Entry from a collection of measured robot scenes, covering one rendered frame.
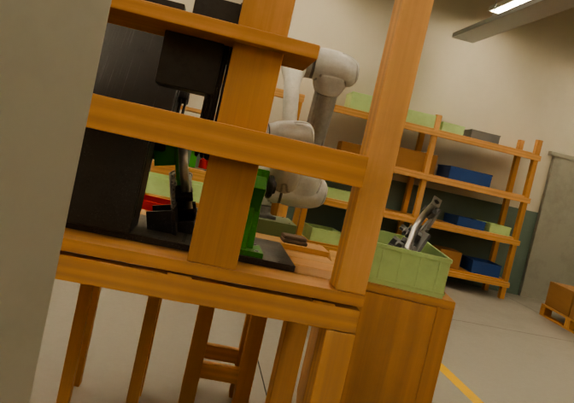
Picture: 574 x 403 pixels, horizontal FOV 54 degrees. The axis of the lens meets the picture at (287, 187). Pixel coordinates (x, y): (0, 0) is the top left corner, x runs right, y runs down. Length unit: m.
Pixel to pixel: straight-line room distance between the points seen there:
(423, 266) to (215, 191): 1.14
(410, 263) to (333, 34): 5.73
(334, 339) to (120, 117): 0.86
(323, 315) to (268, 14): 0.86
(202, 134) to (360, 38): 6.51
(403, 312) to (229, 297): 1.02
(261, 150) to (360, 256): 0.43
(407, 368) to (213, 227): 1.24
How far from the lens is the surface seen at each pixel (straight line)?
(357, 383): 2.52
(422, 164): 7.54
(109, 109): 1.54
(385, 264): 2.40
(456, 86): 8.34
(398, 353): 2.49
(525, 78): 8.85
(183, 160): 1.83
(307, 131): 1.87
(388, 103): 1.64
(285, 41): 1.56
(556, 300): 7.65
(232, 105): 1.57
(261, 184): 1.71
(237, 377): 2.70
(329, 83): 2.35
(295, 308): 1.65
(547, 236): 9.07
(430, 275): 2.44
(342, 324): 1.69
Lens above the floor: 1.22
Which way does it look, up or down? 3 degrees down
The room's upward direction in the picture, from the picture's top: 13 degrees clockwise
